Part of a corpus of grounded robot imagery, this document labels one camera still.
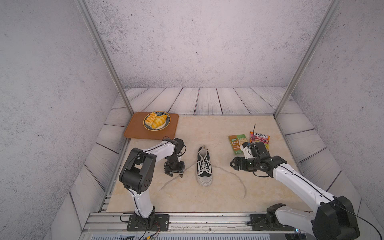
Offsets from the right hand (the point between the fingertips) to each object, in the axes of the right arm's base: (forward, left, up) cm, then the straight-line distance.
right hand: (236, 164), depth 82 cm
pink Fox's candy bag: (+24, -18, -8) cm, 32 cm away
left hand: (-3, +32, -9) cm, 33 cm away
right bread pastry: (+36, +51, -4) cm, 62 cm away
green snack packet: (+21, -4, -8) cm, 23 cm away
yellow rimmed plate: (+36, +46, -8) cm, 59 cm away
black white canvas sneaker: (-3, +18, -7) cm, 19 cm away
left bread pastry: (+39, +57, -3) cm, 69 cm away
